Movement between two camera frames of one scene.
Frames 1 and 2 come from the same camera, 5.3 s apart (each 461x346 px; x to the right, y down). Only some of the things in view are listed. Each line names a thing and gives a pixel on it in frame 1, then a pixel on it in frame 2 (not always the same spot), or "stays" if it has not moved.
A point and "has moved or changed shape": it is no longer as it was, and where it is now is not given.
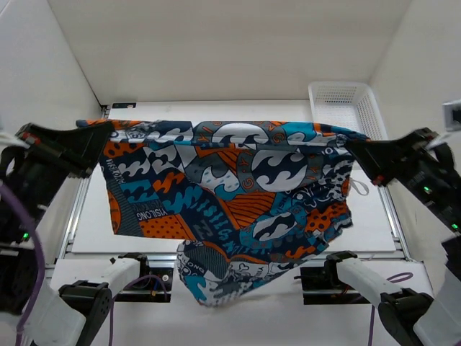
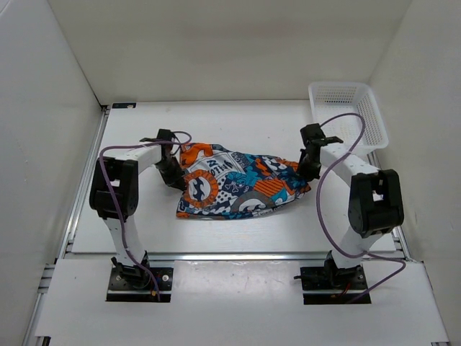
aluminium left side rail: (81, 193) stays
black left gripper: (74, 150) to (177, 179)
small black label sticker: (123, 105) stays
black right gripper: (377, 157) to (304, 174)
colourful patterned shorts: (242, 198) has moved or changed shape
